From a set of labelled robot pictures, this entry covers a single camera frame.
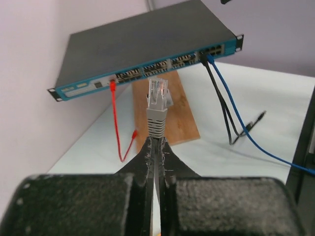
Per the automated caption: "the blue ethernet cable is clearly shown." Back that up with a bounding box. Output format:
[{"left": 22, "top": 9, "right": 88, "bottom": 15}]
[{"left": 207, "top": 55, "right": 315, "bottom": 177}]

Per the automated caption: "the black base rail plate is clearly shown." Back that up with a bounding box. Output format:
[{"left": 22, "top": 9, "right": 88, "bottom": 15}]
[{"left": 286, "top": 89, "right": 315, "bottom": 202}]

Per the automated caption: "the grey ethernet cable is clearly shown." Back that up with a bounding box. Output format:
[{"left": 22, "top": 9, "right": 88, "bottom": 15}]
[{"left": 145, "top": 77, "right": 173, "bottom": 236}]

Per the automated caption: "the red ethernet cable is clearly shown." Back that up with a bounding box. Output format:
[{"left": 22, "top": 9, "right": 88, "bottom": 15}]
[{"left": 109, "top": 80, "right": 138, "bottom": 163}]

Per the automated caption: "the black network switch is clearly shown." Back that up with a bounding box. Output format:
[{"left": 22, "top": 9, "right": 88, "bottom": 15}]
[{"left": 48, "top": 0, "right": 244, "bottom": 102}]

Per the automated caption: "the wooden base board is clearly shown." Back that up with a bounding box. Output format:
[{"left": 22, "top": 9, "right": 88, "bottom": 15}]
[{"left": 132, "top": 71, "right": 200, "bottom": 151}]

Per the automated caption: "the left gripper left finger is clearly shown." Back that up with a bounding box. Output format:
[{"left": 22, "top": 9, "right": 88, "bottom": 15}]
[{"left": 0, "top": 138, "right": 154, "bottom": 236}]

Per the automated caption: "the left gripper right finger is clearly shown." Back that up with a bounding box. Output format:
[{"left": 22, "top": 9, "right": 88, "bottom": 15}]
[{"left": 157, "top": 138, "right": 308, "bottom": 236}]

